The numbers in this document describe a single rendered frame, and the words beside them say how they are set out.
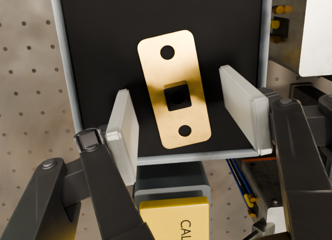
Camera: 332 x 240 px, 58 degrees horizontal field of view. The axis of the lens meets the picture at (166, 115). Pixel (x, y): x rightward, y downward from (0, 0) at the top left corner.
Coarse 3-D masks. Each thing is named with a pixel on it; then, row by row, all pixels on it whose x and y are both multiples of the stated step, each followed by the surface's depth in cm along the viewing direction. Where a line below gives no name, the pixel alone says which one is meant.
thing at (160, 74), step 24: (144, 48) 20; (192, 48) 20; (144, 72) 21; (168, 72) 21; (192, 72) 21; (168, 96) 20; (192, 96) 21; (168, 120) 22; (192, 120) 22; (168, 144) 23
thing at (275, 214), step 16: (240, 160) 54; (256, 160) 49; (272, 160) 49; (240, 176) 55; (256, 176) 45; (272, 176) 45; (256, 192) 43; (272, 192) 42; (256, 208) 43; (272, 208) 39
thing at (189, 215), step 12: (144, 204) 26; (156, 204) 26; (168, 204) 26; (180, 204) 26; (192, 204) 26; (204, 204) 26; (144, 216) 26; (156, 216) 26; (168, 216) 26; (180, 216) 26; (192, 216) 26; (204, 216) 26; (156, 228) 26; (168, 228) 26; (180, 228) 26; (192, 228) 26; (204, 228) 26
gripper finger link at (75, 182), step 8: (104, 128) 17; (104, 136) 16; (80, 160) 14; (72, 168) 13; (80, 168) 13; (72, 176) 13; (80, 176) 13; (64, 184) 13; (72, 184) 13; (80, 184) 13; (64, 192) 13; (72, 192) 13; (80, 192) 13; (88, 192) 13; (64, 200) 13; (72, 200) 13; (80, 200) 13
